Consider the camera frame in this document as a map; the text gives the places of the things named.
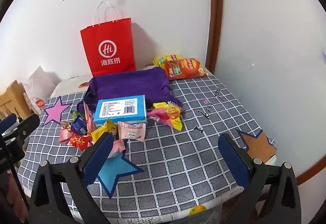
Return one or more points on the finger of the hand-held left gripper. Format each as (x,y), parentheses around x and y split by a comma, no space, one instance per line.
(28,123)
(7,122)

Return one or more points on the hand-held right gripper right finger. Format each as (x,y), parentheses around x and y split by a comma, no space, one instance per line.
(234,160)

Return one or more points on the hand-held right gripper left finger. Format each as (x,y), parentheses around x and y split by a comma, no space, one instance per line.
(99,157)

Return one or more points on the yellow cracker packet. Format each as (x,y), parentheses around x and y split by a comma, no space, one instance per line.
(103,132)

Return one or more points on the red snack packet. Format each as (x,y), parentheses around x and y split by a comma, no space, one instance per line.
(77,142)

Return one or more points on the blue snack packet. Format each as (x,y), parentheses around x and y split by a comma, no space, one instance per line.
(79,125)

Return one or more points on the light pink snack packet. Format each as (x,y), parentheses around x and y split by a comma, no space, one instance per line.
(65,134)

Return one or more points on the pink white snack packet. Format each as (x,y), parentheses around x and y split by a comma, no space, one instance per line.
(131,131)

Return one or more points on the clear orange snack packet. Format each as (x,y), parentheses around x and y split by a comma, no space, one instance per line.
(89,117)

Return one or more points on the yellow green snack packet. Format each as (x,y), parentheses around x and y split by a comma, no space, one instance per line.
(177,124)

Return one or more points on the yellow red candy packet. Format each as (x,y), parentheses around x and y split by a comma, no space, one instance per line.
(174,110)

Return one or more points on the purple fabric basket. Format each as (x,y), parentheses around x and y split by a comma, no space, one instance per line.
(127,83)

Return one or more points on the thin yellow snack packet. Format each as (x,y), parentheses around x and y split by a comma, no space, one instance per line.
(160,105)

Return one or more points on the wooden chair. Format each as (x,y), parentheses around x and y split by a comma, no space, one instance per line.
(12,96)

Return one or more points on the white plastic bag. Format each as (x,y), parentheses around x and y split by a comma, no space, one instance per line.
(38,83)

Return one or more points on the grey checked tablecloth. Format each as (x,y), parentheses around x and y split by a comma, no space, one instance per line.
(191,150)

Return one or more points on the blue cardboard box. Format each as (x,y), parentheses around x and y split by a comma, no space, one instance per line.
(119,112)

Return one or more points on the orange chip bag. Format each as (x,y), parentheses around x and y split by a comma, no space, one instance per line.
(186,68)

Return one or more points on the yellow chip bag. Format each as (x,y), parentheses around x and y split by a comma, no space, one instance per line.
(160,59)

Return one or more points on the red paper bag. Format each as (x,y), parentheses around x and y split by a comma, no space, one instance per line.
(107,35)

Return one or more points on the brown wooden door frame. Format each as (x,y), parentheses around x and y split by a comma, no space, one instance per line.
(215,10)

